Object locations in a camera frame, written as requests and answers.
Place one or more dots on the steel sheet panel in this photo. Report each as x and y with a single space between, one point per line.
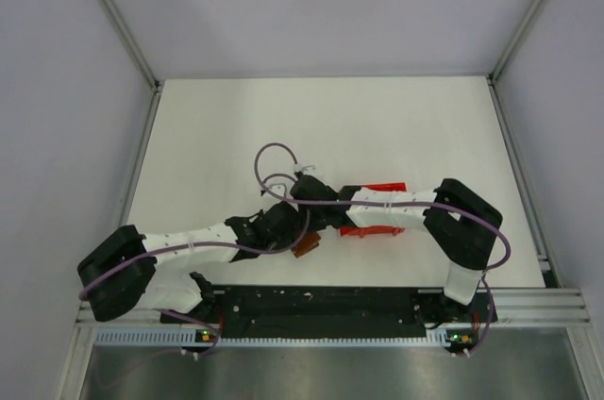
511 364

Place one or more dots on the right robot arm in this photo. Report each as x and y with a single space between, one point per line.
460 221

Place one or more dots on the red plastic bin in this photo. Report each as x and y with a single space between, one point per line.
361 232

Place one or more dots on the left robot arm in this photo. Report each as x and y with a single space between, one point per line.
132 270

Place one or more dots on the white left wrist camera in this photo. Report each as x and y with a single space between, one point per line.
279 189

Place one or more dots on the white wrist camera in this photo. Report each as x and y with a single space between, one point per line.
304 169
279 189

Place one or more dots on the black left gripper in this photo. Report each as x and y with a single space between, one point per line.
289 237

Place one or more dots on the brown leather card holder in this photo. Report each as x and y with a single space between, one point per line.
308 243

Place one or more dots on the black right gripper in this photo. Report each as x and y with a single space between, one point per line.
318 228

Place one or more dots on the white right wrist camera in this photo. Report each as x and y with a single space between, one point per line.
304 169

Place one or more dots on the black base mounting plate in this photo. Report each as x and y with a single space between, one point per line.
335 312

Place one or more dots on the aluminium frame rail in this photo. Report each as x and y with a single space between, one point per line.
128 41

